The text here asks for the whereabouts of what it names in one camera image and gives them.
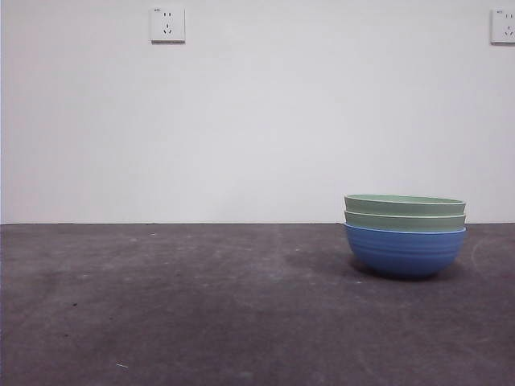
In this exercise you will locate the blue ribbed bowl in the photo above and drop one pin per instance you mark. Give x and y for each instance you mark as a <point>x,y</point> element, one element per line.
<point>402,253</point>

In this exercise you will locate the white wall socket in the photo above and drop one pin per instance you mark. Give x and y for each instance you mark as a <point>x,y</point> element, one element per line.
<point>168,25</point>
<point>503,26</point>

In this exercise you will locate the green ribbed bowl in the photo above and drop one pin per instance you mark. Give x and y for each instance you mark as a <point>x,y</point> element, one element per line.
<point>402,222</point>
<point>402,204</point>

